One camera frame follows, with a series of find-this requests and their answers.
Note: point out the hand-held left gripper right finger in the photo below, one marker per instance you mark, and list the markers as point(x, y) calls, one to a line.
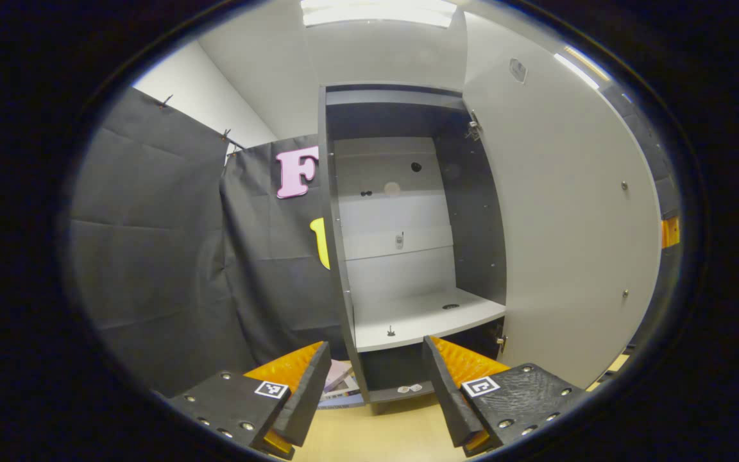
point(446, 398)

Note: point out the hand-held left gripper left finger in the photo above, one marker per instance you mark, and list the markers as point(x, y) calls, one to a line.
point(308, 401)

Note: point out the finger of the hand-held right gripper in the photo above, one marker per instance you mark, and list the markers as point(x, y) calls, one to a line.
point(670, 232)

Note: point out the grey cabinet door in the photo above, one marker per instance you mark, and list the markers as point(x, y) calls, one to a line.
point(562, 224)

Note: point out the metal door hinge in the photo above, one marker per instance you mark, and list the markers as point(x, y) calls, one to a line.
point(501, 338)
point(473, 126)

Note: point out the dark grey cabinet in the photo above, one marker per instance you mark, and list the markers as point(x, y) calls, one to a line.
point(337, 269)

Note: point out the long ceiling light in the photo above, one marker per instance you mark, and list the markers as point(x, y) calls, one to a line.
point(578, 64)

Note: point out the black backdrop cloth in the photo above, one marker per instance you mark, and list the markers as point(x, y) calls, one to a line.
point(151, 244)

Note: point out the small black cloth clip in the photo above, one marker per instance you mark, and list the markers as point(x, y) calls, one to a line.
point(225, 135)
point(165, 101)

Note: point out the large ceiling light panel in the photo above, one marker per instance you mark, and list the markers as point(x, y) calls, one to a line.
point(379, 11)

